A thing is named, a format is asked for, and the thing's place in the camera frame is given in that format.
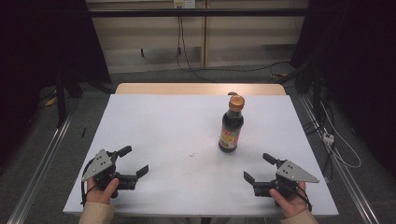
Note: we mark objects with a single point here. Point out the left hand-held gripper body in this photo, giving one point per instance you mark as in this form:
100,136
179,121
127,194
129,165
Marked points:
102,165

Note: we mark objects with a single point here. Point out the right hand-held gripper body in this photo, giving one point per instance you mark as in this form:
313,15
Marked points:
292,174

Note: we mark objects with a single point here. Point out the person's left hand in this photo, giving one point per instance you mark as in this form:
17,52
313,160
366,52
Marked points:
99,195

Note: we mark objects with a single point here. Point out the person's right hand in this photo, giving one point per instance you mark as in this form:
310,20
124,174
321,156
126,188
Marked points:
294,207

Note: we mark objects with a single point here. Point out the small black floor object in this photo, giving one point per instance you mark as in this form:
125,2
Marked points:
83,132

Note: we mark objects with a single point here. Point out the dark sauce bottle orange cap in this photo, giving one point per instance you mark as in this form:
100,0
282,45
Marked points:
231,130

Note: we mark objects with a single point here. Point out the white power strip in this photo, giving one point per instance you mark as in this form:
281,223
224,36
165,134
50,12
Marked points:
328,138

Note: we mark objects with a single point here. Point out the white table sheet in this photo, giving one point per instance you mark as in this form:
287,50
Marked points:
174,130

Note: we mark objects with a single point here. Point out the black metal stand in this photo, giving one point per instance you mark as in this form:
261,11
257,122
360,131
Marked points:
316,90
61,99

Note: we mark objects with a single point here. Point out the wooden table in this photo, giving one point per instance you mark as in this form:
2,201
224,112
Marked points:
199,89

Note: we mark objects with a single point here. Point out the black curtain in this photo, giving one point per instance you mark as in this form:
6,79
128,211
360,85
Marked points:
37,46
358,62

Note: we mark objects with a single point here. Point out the black horizontal metal bar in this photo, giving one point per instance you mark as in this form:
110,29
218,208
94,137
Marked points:
193,12

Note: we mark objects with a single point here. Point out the aluminium floor rail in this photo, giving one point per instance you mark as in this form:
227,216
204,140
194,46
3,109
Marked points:
348,177
37,174

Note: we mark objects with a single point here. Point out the white wall outlet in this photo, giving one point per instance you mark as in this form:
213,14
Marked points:
184,3

